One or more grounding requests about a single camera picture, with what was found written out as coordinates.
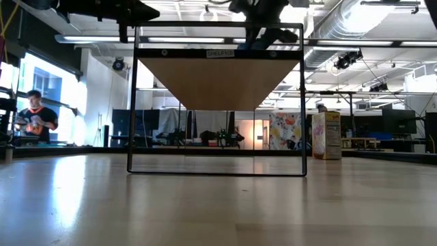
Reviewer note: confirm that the wooden crate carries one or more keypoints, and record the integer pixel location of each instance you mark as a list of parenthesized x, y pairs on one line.
[(358, 143)]

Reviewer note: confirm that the short black post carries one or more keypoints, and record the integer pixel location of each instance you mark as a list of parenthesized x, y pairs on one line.
[(106, 136)]

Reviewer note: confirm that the small white cylinder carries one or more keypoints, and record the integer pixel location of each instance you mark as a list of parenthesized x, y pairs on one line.
[(8, 154)]

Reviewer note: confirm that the black background robot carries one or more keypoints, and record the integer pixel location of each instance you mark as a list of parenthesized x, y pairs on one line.
[(222, 136)]

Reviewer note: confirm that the yellow corn pops cereal box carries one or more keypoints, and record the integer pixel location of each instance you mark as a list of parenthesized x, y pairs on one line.
[(327, 136)]

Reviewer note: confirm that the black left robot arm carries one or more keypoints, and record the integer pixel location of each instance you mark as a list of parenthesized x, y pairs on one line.
[(82, 6)]

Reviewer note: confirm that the wooden shelf with black frame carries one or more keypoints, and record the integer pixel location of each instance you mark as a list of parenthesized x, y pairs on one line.
[(218, 82)]

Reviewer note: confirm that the round black wall speaker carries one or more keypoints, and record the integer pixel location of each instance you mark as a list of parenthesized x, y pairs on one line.
[(118, 64)]

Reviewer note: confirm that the dark monitor screen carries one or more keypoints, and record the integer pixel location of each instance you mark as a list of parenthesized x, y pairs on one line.
[(147, 121), (399, 121)]

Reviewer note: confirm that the silver ventilation duct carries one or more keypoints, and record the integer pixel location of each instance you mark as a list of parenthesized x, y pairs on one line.
[(341, 20)]

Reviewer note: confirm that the person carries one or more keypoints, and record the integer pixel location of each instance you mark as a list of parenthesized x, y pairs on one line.
[(37, 119), (321, 108)]

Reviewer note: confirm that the black track spotlight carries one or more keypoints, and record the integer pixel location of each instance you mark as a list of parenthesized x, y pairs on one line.
[(348, 59), (379, 87)]

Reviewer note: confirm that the black metal table frame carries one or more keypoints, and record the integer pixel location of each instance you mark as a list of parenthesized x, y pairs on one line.
[(68, 151)]

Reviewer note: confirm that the colourful floral panel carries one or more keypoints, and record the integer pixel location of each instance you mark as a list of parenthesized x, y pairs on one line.
[(285, 131)]

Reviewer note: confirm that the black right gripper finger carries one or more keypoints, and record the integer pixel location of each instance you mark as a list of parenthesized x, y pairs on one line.
[(283, 36), (252, 36)]

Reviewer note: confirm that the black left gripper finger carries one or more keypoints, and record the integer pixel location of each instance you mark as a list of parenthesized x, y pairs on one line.
[(143, 8), (143, 17)]

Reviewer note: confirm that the long ceiling light strip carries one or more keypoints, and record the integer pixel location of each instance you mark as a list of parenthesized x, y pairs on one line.
[(102, 38)]

